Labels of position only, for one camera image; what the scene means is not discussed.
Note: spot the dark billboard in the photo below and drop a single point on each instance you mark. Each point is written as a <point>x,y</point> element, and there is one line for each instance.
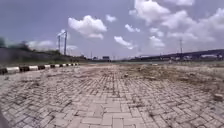
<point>106,58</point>

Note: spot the street lamp pole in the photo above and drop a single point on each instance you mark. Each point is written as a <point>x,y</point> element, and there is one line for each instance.
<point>65,45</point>

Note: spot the grey wall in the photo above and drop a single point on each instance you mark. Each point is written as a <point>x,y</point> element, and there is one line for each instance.
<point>20,55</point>

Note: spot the row of trees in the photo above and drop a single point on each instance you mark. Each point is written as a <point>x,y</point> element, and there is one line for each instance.
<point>21,46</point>

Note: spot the black and white kerb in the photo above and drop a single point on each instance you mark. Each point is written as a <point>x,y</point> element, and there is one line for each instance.
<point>13,69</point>

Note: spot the raised road embankment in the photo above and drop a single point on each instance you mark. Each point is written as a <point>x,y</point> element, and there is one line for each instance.
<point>206,55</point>

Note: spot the grey brick paved road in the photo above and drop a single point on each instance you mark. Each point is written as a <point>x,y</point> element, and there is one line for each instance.
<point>106,100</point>

